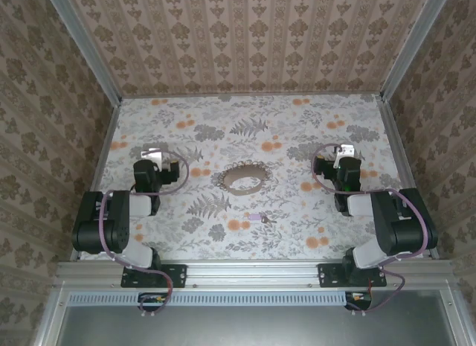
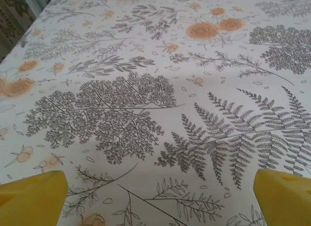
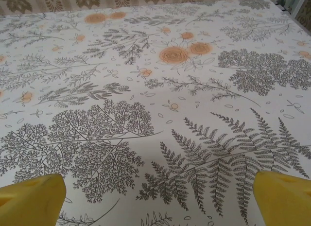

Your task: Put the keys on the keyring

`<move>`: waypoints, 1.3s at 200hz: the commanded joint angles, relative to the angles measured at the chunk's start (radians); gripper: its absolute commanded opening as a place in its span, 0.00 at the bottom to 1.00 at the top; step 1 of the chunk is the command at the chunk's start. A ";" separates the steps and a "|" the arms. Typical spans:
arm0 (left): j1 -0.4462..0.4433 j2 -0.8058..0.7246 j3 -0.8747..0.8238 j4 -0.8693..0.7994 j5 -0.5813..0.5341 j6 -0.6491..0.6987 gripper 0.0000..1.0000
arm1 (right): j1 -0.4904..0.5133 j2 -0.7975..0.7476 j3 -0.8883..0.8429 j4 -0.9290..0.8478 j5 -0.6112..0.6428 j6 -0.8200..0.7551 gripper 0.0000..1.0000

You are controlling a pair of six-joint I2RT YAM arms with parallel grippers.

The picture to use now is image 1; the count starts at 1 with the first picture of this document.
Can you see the steel band with key rings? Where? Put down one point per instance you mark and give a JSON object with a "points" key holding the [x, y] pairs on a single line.
{"points": [[238, 173]]}

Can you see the small silver key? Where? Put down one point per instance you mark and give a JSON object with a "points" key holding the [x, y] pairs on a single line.
{"points": [[268, 220]]}

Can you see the purple plastic key tag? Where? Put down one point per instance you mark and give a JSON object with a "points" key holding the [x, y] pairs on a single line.
{"points": [[254, 216]]}

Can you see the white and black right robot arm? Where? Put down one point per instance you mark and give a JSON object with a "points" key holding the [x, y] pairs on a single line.
{"points": [[398, 223]]}

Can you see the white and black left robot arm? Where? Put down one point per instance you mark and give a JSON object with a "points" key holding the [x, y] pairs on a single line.
{"points": [[115, 219]]}

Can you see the black connector box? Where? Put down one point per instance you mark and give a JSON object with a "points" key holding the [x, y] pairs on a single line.
{"points": [[359, 299], [150, 299]]}

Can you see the grey metal sheet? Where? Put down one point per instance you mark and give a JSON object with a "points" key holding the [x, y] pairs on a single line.
{"points": [[253, 327]]}

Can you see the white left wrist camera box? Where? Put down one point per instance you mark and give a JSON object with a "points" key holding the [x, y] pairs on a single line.
{"points": [[152, 155]]}

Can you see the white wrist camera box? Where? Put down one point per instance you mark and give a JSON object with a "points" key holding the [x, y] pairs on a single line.
{"points": [[345, 150], [152, 155]]}

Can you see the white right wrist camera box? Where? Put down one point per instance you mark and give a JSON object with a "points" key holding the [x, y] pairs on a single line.
{"points": [[345, 150]]}

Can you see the aluminium table side rail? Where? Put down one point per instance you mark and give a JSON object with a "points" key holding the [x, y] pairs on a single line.
{"points": [[104, 145], [396, 145]]}

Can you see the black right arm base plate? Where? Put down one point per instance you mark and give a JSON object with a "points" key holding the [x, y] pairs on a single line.
{"points": [[329, 275]]}

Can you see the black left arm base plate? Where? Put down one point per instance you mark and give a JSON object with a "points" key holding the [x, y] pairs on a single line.
{"points": [[176, 275]]}

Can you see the aluminium front rail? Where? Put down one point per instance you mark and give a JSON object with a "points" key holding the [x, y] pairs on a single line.
{"points": [[253, 273]]}

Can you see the aluminium frame post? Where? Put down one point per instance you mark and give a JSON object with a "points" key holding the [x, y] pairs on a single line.
{"points": [[413, 44], [85, 44]]}

